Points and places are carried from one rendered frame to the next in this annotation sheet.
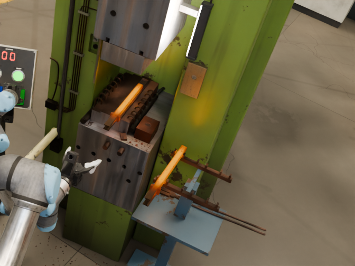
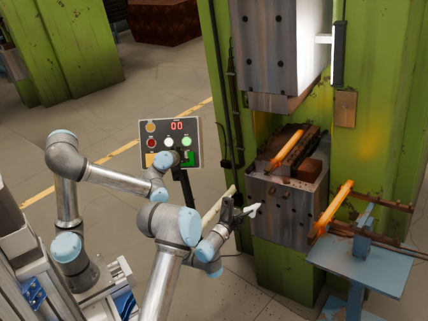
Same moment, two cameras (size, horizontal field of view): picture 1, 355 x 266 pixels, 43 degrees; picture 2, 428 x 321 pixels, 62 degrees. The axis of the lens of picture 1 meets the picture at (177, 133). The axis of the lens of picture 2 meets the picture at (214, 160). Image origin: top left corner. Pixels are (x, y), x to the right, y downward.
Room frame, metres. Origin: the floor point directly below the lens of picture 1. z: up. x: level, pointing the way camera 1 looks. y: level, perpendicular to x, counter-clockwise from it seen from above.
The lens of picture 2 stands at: (0.31, -0.21, 2.02)
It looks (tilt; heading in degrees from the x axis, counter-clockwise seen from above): 33 degrees down; 32
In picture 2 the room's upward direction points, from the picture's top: 10 degrees counter-clockwise
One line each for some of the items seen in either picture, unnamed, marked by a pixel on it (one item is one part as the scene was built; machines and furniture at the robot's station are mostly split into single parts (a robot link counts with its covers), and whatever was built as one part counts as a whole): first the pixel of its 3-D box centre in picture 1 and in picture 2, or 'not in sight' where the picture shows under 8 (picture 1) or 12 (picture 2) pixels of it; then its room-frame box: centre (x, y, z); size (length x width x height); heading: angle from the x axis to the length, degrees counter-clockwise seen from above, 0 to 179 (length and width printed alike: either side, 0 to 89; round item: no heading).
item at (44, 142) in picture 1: (33, 153); (215, 209); (1.68, 0.69, 0.62); 0.44 x 0.05 x 0.05; 173
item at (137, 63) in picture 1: (139, 40); (286, 85); (1.93, 0.31, 1.32); 0.42 x 0.20 x 0.10; 173
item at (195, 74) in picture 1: (193, 79); (345, 108); (1.81, 0.01, 1.27); 0.09 x 0.02 x 0.17; 83
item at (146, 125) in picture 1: (147, 129); (309, 170); (1.76, 0.15, 0.95); 0.12 x 0.09 x 0.07; 173
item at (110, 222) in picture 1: (115, 194); (300, 241); (1.93, 0.25, 0.23); 0.56 x 0.38 x 0.47; 173
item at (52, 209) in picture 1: (48, 201); (209, 247); (1.12, 0.39, 0.98); 0.11 x 0.08 x 0.09; 173
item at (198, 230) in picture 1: (180, 215); (360, 255); (1.52, -0.14, 0.69); 0.40 x 0.30 x 0.02; 80
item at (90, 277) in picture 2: not in sight; (79, 271); (0.89, 0.93, 0.87); 0.15 x 0.15 x 0.10
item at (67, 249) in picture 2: not in sight; (69, 251); (0.90, 0.93, 0.98); 0.13 x 0.12 x 0.14; 46
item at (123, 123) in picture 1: (126, 100); (288, 146); (1.93, 0.31, 0.96); 0.42 x 0.20 x 0.09; 173
